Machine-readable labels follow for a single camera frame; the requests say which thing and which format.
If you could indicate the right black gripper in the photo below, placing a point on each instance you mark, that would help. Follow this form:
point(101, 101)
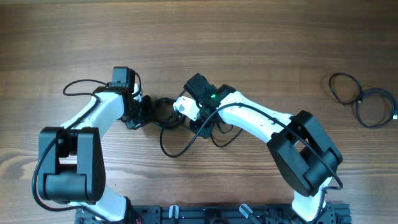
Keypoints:
point(204, 131)

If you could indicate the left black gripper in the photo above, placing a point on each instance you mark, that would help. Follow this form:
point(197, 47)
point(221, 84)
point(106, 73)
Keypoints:
point(148, 102)

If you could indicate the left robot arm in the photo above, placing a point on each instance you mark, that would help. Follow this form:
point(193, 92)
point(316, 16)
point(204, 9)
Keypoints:
point(70, 172)

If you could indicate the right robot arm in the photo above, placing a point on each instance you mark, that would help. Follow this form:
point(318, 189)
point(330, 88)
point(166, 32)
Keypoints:
point(305, 155)

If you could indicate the left white rail clip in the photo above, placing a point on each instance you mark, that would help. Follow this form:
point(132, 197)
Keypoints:
point(174, 212)

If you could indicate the white rail clip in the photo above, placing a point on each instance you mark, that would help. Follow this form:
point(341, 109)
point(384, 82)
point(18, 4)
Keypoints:
point(246, 211)
point(174, 212)

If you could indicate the right white rail clip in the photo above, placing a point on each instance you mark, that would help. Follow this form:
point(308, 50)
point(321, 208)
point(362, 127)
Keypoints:
point(246, 211)

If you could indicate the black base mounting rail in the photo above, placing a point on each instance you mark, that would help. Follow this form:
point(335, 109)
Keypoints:
point(271, 213)

